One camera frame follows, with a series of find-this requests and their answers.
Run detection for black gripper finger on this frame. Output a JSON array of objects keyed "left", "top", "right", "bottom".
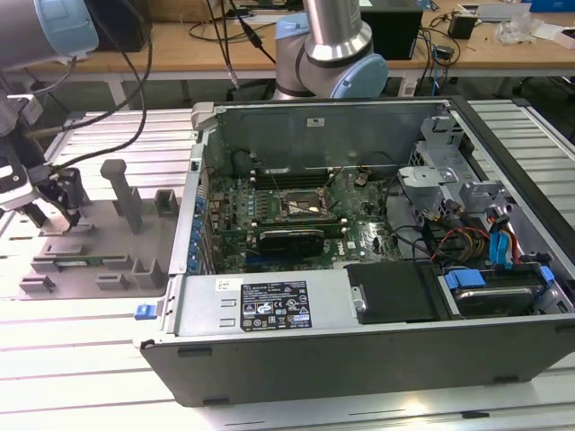
[
  {"left": 20, "top": 202, "right": 49, "bottom": 228},
  {"left": 49, "top": 166, "right": 84, "bottom": 225}
]

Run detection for thin metal locking lever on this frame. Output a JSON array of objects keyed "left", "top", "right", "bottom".
[{"left": 256, "top": 156, "right": 285, "bottom": 195}]

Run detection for grey parts rack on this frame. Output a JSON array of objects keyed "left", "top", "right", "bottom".
[{"left": 17, "top": 159, "right": 185, "bottom": 300}]

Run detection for green RAM stick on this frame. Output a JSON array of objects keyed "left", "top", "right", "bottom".
[{"left": 53, "top": 256, "right": 131, "bottom": 267}]

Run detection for black computer tower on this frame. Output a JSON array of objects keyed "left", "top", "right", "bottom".
[{"left": 84, "top": 0, "right": 152, "bottom": 53}]

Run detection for light wooden desk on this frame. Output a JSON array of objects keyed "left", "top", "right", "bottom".
[{"left": 0, "top": 0, "right": 575, "bottom": 86}]

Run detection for silver power supply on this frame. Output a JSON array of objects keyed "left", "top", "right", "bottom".
[{"left": 172, "top": 271, "right": 356, "bottom": 338}]

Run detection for RAM slot white latches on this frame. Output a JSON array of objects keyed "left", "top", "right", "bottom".
[{"left": 250, "top": 219, "right": 348, "bottom": 227}]

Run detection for graphics card black cooler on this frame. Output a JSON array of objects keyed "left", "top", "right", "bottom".
[{"left": 222, "top": 218, "right": 348, "bottom": 260}]

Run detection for green motherboard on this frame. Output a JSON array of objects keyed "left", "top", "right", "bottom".
[{"left": 204, "top": 166, "right": 405, "bottom": 275}]

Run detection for open PC case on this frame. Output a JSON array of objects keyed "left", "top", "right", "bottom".
[{"left": 139, "top": 94, "right": 575, "bottom": 408}]

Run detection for silver drive cage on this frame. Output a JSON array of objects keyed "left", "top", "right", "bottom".
[{"left": 397, "top": 163, "right": 518, "bottom": 225}]

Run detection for black box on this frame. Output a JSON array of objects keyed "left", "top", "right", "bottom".
[{"left": 370, "top": 4, "right": 426, "bottom": 62}]

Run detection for small black adapter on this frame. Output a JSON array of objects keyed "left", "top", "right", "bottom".
[{"left": 447, "top": 12, "right": 476, "bottom": 40}]

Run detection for hard disk blue carrier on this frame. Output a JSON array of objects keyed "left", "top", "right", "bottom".
[{"left": 442, "top": 264, "right": 558, "bottom": 320}]

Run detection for clear plastic bag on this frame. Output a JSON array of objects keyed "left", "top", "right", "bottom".
[{"left": 496, "top": 12, "right": 540, "bottom": 46}]

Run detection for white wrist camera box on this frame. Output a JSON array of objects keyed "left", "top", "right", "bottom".
[{"left": 0, "top": 154, "right": 37, "bottom": 212}]

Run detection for black cable white label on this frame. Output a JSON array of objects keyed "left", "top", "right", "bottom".
[{"left": 231, "top": 149, "right": 258, "bottom": 177}]

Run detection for coloured power wire bundle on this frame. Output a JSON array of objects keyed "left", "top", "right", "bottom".
[{"left": 430, "top": 226, "right": 491, "bottom": 264}]

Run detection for blue data cable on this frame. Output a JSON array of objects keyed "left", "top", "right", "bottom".
[{"left": 488, "top": 230, "right": 517, "bottom": 271}]

